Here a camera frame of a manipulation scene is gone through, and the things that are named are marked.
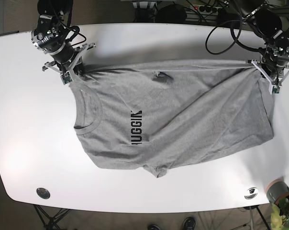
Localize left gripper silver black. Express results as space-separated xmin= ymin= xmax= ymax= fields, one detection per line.
xmin=247 ymin=59 xmax=289 ymax=94

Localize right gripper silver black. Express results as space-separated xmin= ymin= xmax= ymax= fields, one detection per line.
xmin=42 ymin=43 xmax=96 ymax=85

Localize light grey printed T-shirt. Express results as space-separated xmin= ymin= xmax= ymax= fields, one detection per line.
xmin=69 ymin=59 xmax=274 ymax=178

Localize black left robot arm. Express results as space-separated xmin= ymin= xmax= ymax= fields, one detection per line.
xmin=230 ymin=0 xmax=289 ymax=93

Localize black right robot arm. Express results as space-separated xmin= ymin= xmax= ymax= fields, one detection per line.
xmin=31 ymin=0 xmax=95 ymax=85

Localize grey plant pot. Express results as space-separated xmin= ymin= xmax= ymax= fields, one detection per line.
xmin=265 ymin=179 xmax=289 ymax=205

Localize right silver table grommet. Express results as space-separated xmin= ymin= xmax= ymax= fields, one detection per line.
xmin=244 ymin=187 xmax=258 ymax=200

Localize silver table grommet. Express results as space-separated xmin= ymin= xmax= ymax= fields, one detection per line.
xmin=36 ymin=187 xmax=51 ymax=199
xmin=244 ymin=187 xmax=258 ymax=200

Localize left silver table grommet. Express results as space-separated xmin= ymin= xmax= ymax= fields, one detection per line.
xmin=36 ymin=187 xmax=51 ymax=199

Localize green potted plant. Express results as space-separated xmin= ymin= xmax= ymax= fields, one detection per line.
xmin=270 ymin=197 xmax=289 ymax=230

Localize black folding table legs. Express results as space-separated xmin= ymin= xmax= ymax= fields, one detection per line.
xmin=33 ymin=205 xmax=72 ymax=230

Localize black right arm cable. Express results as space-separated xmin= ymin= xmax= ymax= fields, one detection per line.
xmin=51 ymin=0 xmax=87 ymax=48

